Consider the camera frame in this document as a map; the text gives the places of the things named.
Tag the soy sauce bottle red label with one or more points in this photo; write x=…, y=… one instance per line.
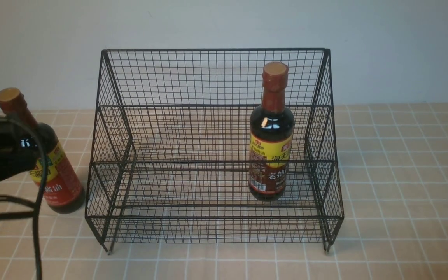
x=63, y=191

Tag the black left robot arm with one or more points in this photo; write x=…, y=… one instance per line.
x=20, y=149

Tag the black wire mesh shelf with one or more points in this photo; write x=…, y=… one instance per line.
x=170, y=149

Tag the dark soy sauce bottle brown label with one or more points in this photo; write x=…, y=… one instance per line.
x=271, y=126

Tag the beige checkered tablecloth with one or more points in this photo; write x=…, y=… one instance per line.
x=393, y=161

